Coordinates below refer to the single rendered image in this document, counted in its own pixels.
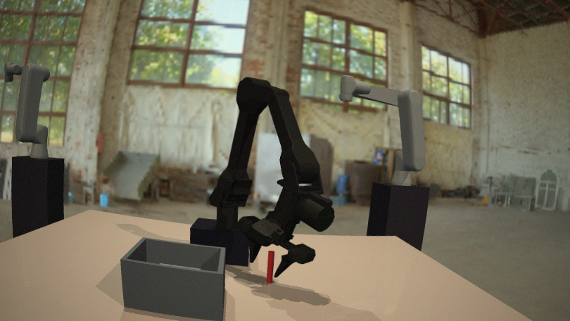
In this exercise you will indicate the red peg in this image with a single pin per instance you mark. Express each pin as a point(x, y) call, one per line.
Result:
point(270, 263)

